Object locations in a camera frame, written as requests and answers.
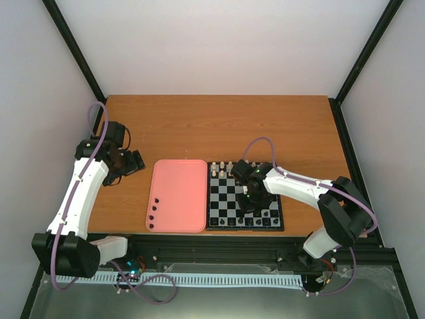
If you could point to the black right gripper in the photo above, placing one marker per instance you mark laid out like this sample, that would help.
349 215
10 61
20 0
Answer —
247 209

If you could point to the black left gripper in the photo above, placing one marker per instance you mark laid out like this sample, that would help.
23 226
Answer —
134 163

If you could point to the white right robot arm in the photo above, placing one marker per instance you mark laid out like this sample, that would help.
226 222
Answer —
344 211

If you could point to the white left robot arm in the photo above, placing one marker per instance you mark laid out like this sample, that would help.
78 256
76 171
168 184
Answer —
64 249

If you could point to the black white chess board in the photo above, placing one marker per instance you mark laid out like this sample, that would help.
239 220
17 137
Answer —
222 204

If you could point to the pink plastic tray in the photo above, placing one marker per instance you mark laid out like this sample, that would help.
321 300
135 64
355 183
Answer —
180 185

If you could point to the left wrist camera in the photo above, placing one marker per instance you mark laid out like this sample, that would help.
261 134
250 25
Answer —
117 133

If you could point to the black aluminium frame rail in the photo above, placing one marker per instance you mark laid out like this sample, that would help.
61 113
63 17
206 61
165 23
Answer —
279 252

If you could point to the light blue cable duct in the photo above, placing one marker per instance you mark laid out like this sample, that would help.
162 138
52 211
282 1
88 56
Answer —
202 280

